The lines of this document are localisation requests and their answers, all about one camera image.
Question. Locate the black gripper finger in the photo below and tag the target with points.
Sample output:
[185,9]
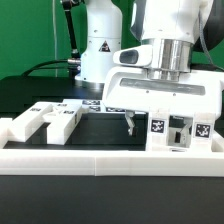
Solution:
[129,119]
[183,136]

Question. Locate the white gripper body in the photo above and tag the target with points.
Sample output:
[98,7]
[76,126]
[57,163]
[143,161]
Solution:
[196,92]

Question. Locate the white short tagged block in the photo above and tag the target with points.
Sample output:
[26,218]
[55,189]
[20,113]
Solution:
[157,130]

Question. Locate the white chair seat part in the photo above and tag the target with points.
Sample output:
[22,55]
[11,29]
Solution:
[173,127]

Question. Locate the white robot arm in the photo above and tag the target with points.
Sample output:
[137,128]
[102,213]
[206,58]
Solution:
[175,28]

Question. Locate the white tagged flat board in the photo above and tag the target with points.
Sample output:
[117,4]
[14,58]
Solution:
[84,106]

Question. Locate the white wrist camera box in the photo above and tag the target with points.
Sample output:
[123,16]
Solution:
[140,56]

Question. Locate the white fence frame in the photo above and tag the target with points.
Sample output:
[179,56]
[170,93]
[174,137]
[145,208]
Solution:
[109,163]

